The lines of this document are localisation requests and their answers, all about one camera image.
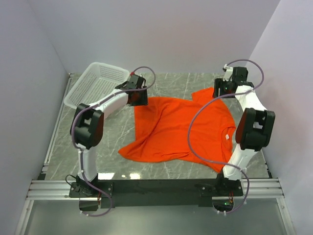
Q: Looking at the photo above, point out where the orange t shirt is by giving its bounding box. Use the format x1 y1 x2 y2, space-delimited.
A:
118 88 236 172

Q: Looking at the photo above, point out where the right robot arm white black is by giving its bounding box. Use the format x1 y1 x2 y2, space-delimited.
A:
213 65 275 195

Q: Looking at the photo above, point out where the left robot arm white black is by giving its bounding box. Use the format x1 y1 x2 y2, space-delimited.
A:
70 72 148 197

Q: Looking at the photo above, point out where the white perforated plastic basket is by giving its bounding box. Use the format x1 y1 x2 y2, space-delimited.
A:
64 62 130 118

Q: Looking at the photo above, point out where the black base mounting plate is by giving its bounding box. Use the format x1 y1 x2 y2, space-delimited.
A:
69 179 244 209

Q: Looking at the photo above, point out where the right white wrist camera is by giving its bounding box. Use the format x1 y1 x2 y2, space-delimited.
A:
223 64 233 82

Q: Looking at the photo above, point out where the aluminium extrusion rail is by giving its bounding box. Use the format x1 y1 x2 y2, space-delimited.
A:
14 72 294 235

